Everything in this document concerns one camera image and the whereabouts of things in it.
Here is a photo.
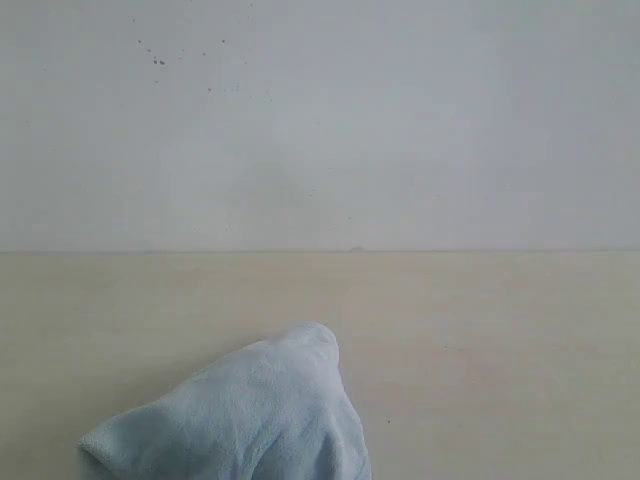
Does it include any light blue fluffy towel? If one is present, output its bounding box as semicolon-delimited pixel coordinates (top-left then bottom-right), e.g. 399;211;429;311
78;323;372;479

